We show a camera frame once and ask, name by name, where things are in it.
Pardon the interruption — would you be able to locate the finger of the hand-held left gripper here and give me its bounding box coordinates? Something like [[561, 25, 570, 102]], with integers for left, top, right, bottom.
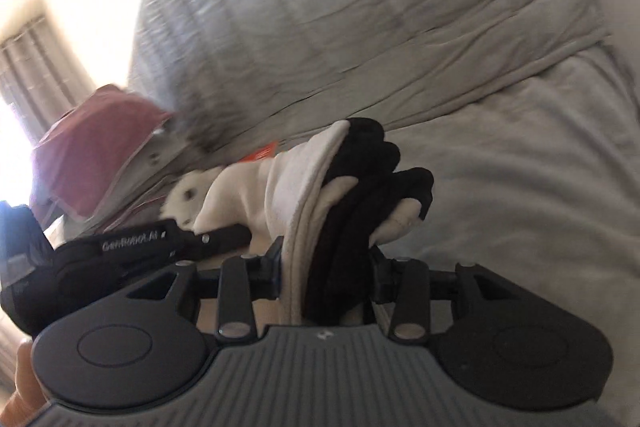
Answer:
[[166, 224, 254, 261]]

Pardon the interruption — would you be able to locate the beige T-shirt with black sleeves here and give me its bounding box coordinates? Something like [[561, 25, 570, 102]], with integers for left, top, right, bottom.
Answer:
[[192, 117, 436, 331]]

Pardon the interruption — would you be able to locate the bed with grey sheet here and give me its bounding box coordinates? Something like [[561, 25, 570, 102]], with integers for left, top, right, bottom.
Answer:
[[270, 42, 640, 427]]

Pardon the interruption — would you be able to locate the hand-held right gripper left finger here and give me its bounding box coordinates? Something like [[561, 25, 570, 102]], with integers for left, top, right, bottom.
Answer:
[[120, 236, 287, 342]]

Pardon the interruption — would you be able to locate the grey star-print curtain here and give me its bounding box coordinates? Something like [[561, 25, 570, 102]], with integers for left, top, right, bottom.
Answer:
[[0, 14, 98, 148]]

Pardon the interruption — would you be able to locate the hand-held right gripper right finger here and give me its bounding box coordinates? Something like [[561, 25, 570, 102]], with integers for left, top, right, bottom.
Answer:
[[369, 249, 518, 342]]

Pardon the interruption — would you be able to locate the person's left hand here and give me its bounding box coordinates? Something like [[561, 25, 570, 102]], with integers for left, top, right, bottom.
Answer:
[[13, 339, 52, 427]]

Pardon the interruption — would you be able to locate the orange book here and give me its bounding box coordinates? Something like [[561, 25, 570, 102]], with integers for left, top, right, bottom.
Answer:
[[245, 142, 277, 162]]

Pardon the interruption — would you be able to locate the white plush dog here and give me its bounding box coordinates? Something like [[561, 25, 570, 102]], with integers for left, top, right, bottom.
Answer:
[[160, 167, 221, 230]]

